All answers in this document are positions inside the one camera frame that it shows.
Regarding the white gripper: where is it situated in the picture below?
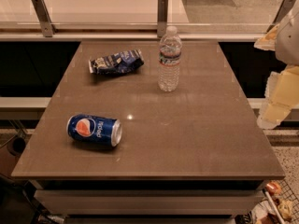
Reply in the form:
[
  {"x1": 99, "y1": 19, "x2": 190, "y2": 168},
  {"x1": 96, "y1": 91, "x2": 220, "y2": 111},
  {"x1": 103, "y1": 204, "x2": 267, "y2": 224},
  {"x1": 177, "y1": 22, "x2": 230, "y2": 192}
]
[{"x1": 254, "y1": 7, "x2": 299, "y2": 130}]

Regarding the blue pepsi can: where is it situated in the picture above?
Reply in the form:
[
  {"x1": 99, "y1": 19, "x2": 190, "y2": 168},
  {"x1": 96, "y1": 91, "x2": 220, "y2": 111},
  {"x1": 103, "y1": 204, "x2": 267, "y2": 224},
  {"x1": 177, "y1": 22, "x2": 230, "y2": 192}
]
[{"x1": 66, "y1": 114, "x2": 122, "y2": 147}]

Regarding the clear plastic water bottle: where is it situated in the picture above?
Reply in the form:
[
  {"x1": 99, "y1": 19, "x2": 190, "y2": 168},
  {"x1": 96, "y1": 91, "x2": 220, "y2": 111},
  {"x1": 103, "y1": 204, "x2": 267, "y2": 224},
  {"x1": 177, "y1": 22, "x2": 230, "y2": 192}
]
[{"x1": 158, "y1": 26, "x2": 182, "y2": 92}]

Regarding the crumpled blue chip bag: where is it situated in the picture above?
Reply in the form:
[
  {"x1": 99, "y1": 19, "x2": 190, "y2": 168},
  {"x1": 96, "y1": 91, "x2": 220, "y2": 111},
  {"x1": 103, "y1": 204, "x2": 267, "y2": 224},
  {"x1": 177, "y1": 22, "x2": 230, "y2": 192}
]
[{"x1": 88, "y1": 49, "x2": 144, "y2": 75}]

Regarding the right metal railing bracket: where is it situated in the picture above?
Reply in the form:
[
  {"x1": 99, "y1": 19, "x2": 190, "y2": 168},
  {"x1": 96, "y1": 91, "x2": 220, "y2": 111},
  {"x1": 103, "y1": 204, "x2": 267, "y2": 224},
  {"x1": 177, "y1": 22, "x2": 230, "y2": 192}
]
[{"x1": 267, "y1": 0, "x2": 296, "y2": 31}]

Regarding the wire basket with snacks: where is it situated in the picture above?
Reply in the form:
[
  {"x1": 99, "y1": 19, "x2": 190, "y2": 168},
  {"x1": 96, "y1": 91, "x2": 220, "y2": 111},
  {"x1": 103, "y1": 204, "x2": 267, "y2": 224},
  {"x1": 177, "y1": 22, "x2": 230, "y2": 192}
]
[{"x1": 249, "y1": 180, "x2": 299, "y2": 224}]

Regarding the left metal railing bracket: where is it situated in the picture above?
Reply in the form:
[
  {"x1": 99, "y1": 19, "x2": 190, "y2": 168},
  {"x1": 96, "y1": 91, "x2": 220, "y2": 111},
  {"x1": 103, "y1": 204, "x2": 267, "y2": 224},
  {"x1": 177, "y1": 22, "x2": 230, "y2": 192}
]
[{"x1": 31, "y1": 0, "x2": 55, "y2": 37}]

